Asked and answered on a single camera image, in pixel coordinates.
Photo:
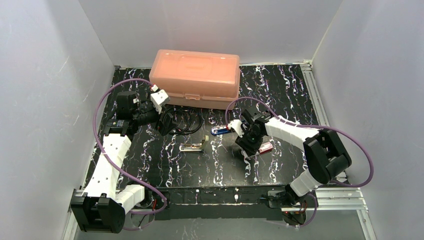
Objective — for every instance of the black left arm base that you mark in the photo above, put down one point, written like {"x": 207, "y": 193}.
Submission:
{"x": 149, "y": 200}

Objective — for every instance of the black marble pattern mat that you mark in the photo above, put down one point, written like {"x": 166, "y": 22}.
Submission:
{"x": 158, "y": 160}

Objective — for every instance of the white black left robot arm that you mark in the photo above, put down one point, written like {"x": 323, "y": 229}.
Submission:
{"x": 100, "y": 208}

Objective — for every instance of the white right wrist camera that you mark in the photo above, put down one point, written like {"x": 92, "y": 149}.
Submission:
{"x": 236, "y": 126}

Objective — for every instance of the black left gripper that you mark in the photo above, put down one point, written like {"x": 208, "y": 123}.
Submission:
{"x": 166, "y": 122}

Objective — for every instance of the pink translucent plastic storage box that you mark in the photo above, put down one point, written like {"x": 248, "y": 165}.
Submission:
{"x": 197, "y": 79}

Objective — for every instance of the aluminium frame rail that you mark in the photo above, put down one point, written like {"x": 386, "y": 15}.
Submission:
{"x": 328, "y": 198}
{"x": 307, "y": 71}

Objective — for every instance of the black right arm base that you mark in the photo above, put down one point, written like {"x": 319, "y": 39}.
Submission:
{"x": 278, "y": 199}

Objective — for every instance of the aluminium front frame rail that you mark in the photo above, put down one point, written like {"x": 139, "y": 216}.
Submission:
{"x": 328, "y": 198}

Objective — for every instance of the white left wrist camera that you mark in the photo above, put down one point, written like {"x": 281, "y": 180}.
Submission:
{"x": 159, "y": 98}

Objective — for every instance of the red white staple box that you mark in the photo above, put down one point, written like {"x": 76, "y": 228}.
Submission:
{"x": 265, "y": 148}

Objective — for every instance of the aluminium right frame rail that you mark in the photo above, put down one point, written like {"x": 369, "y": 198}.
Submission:
{"x": 307, "y": 71}

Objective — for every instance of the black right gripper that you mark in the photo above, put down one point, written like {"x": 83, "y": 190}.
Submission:
{"x": 248, "y": 142}

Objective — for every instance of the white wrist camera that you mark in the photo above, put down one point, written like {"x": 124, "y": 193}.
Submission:
{"x": 159, "y": 98}
{"x": 236, "y": 126}

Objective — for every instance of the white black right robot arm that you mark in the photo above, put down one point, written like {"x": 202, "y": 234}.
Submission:
{"x": 325, "y": 154}

